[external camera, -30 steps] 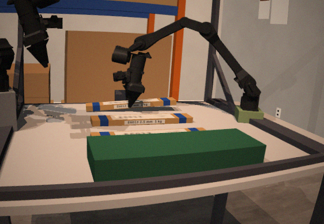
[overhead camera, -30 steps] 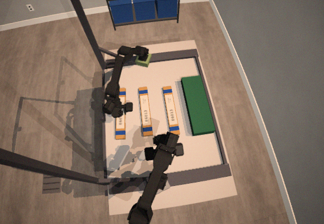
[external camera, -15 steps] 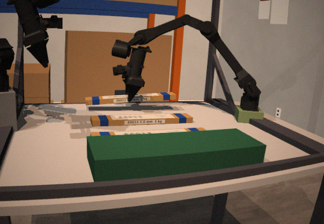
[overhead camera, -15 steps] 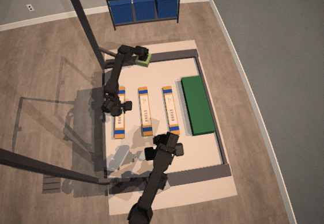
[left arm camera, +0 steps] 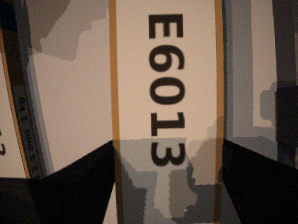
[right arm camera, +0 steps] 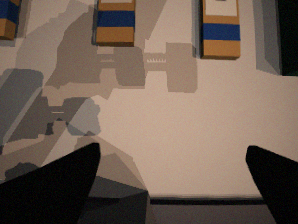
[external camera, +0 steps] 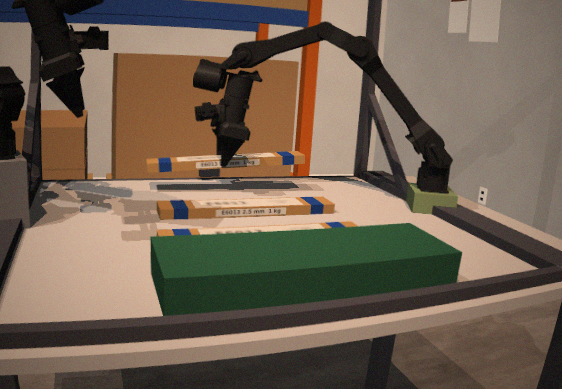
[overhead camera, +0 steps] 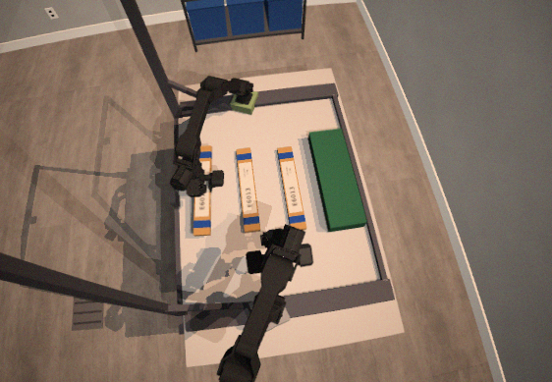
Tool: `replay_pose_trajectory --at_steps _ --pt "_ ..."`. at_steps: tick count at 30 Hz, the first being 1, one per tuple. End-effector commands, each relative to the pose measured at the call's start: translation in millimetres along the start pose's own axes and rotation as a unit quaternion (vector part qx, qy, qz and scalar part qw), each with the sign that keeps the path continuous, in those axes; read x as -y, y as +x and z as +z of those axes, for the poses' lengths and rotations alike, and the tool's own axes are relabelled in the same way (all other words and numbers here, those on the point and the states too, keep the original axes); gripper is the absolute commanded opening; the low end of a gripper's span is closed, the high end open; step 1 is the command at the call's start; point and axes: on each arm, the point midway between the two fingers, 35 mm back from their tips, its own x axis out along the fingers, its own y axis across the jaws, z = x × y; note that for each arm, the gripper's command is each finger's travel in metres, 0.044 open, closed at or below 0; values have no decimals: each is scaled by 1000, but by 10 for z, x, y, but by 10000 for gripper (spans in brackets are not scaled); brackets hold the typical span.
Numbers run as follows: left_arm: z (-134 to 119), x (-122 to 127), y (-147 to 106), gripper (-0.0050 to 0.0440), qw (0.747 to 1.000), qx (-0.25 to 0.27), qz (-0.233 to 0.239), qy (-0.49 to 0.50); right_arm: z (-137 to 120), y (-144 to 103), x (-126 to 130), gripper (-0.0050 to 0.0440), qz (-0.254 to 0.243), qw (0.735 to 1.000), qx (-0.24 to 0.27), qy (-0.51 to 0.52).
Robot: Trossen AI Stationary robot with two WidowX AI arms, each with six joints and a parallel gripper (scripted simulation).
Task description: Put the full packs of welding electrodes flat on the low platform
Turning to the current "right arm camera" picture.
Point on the green rectangular block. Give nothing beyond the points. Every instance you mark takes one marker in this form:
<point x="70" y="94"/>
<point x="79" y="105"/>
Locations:
<point x="288" y="21"/>

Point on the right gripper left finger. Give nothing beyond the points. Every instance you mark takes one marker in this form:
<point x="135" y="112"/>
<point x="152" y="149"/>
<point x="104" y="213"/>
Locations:
<point x="52" y="194"/>

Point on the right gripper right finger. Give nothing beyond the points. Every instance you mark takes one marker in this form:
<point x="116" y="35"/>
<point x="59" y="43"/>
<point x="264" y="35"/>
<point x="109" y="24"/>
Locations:
<point x="276" y="178"/>

